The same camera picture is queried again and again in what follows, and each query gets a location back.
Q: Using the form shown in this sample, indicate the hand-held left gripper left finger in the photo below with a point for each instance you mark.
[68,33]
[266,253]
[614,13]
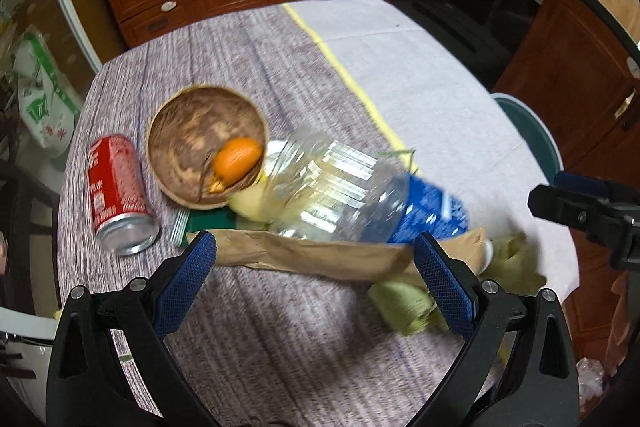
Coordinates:
[185,287]

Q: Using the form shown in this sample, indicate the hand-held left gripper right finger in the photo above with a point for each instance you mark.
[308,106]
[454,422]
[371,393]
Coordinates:
[445,287]

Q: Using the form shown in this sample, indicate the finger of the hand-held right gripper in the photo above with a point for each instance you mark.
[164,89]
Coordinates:
[560,207]
[575,181]

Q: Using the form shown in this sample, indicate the teal trash bin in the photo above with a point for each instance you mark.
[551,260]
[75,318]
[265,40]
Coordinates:
[530,132]

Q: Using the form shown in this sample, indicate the green foil sachet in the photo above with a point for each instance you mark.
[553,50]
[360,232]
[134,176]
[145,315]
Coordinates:
[210,221]

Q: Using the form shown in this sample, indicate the clear plastic bottle blue label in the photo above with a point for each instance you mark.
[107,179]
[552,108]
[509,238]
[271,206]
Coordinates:
[340,192]

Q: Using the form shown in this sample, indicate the red drink can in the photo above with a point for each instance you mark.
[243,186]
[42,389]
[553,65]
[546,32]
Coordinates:
[117,192]

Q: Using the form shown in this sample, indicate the brown paper bag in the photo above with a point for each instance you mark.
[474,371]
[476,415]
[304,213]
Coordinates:
[310,257]

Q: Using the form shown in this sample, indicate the orange fruit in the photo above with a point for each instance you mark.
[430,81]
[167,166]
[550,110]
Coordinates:
[237,159]

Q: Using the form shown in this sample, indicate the round wooden bowl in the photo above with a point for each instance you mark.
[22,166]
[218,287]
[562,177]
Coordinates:
[200,142]

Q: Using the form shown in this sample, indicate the clear plastic bag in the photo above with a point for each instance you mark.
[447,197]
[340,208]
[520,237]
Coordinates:
[592,377]

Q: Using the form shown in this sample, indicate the green and white sack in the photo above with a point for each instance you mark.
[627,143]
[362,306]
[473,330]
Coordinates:
[42,107]

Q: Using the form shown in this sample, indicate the white-framed glass door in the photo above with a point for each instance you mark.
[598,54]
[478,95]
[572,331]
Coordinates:
[65,7]

